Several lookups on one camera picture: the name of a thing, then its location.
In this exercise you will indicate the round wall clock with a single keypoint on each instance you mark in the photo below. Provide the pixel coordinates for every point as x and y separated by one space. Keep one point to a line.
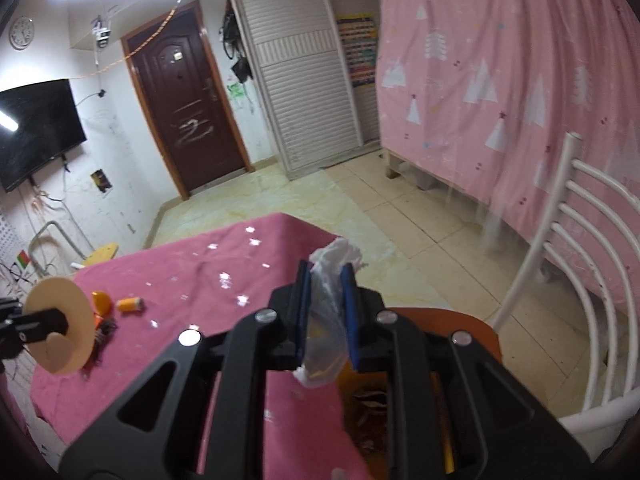
21 33

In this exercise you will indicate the orange round peel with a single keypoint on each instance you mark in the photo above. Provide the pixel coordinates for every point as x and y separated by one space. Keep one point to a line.
103 306

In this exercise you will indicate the clear plastic bag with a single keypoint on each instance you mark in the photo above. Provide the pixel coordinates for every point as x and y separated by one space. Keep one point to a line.
326 341

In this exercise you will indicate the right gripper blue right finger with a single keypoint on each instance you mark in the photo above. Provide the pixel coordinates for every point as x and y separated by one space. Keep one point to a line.
351 305

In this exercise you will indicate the white louvered wardrobe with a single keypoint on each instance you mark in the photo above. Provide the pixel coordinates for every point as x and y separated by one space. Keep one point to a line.
300 65

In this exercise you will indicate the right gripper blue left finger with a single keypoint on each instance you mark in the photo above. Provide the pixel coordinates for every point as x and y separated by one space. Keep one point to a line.
301 301

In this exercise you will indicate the dark brown door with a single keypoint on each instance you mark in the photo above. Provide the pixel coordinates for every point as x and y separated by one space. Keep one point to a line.
183 99

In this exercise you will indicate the pink star tablecloth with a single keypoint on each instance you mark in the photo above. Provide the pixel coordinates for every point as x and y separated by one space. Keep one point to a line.
211 281

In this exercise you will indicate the orange thread spool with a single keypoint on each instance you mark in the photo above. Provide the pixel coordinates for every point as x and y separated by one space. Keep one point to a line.
131 305

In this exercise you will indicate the black wall television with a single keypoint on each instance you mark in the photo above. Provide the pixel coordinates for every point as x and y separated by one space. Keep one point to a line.
39 123

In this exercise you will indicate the pink tree pattern curtain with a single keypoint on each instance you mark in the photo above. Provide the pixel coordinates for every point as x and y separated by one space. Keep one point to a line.
481 94

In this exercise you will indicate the white metal chair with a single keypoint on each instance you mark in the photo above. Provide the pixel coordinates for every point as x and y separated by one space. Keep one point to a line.
577 205

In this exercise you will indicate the colourful wall chart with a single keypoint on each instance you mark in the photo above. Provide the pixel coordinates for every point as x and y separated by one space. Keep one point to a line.
359 38

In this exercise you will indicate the black hanging bag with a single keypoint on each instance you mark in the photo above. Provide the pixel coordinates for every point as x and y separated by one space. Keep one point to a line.
230 36

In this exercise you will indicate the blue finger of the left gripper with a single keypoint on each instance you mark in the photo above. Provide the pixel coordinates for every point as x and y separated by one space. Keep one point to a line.
19 328

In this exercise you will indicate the yellow plastic bin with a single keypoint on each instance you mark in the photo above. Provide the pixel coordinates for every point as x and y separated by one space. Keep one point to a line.
365 407

